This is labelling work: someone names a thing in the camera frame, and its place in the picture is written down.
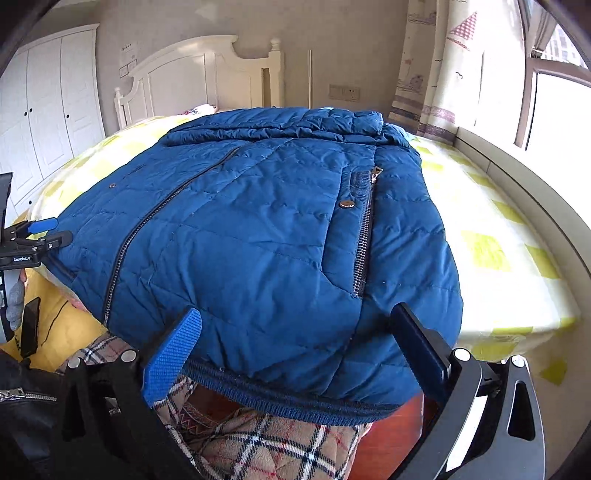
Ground printed beige curtain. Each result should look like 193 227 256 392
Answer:
390 0 530 145

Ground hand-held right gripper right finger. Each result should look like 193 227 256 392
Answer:
388 302 546 480

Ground black phone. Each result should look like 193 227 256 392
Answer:
19 297 42 359

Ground window with dark frame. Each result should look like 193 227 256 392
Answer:
512 0 591 158

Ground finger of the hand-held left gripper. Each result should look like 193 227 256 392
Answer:
13 218 59 237
25 231 74 256

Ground blue quilted jacket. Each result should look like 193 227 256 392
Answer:
46 107 464 425

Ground plaid trousers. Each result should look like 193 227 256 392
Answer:
58 335 371 480

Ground beige window ledge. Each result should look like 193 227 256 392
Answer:
455 126 591 324

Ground paper sheet on wall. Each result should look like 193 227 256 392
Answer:
119 42 140 78

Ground orange flower bedsheet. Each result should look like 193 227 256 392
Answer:
9 210 110 371

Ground white wardrobe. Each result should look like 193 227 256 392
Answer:
0 24 106 214

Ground white wooden headboard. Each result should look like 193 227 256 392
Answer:
114 34 283 131

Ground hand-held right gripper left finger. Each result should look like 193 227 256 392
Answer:
60 307 205 480

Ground yellow checked quilt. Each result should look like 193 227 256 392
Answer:
30 113 581 388

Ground black zippered garment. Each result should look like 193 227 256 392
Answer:
0 344 71 480

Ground beige wall socket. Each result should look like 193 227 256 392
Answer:
329 84 361 102

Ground person's left hand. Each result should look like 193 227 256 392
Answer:
6 271 27 331

